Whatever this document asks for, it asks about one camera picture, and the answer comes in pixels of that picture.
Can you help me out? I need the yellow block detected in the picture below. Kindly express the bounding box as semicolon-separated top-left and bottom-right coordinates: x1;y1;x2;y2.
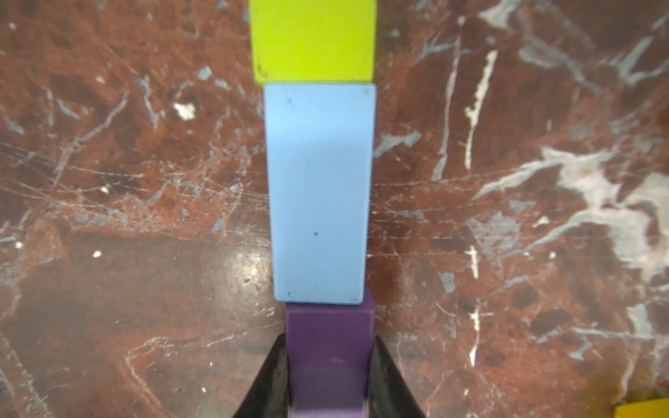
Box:
614;399;669;418

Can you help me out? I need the lime green block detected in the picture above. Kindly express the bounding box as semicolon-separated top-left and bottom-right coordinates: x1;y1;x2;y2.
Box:
249;0;377;85

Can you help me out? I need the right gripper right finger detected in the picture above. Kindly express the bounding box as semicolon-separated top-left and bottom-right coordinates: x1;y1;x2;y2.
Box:
368;335;426;418

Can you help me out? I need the light blue block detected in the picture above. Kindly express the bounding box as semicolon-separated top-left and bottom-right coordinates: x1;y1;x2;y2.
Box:
264;83;376;305

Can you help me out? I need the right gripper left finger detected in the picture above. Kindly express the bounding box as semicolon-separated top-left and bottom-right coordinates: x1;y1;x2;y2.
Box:
233;334;290;418

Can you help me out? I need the purple block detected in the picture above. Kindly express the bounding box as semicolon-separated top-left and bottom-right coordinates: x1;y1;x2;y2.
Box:
286;288;376;418

